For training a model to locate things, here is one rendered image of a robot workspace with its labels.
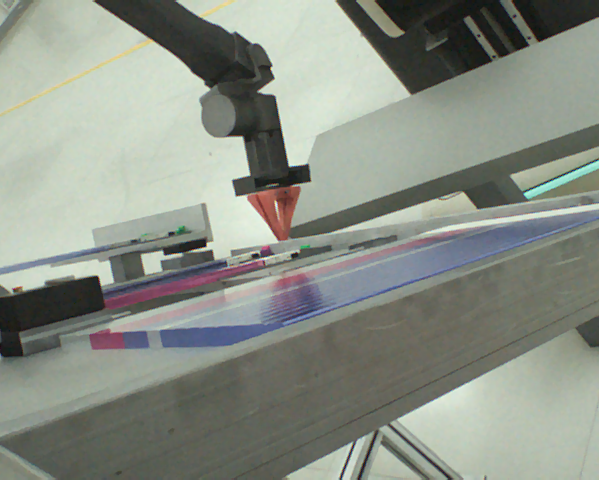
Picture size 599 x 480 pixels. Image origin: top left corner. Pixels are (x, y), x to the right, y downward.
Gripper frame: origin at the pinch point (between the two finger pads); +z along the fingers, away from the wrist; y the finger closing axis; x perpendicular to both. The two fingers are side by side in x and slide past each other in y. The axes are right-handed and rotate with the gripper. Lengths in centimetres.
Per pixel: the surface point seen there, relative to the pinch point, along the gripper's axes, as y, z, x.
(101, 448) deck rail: 60, 4, -67
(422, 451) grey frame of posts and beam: -10, 44, 33
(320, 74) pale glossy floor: -134, -51, 159
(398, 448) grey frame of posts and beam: -11, 41, 27
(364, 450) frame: -10.2, 38.6, 18.4
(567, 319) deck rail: 60, 7, -32
